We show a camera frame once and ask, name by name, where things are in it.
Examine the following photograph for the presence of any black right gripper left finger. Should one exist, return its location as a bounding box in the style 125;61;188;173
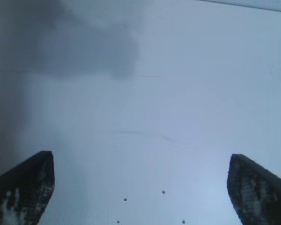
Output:
0;150;55;225

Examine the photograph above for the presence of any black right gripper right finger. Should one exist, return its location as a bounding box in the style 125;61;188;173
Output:
226;153;281;225

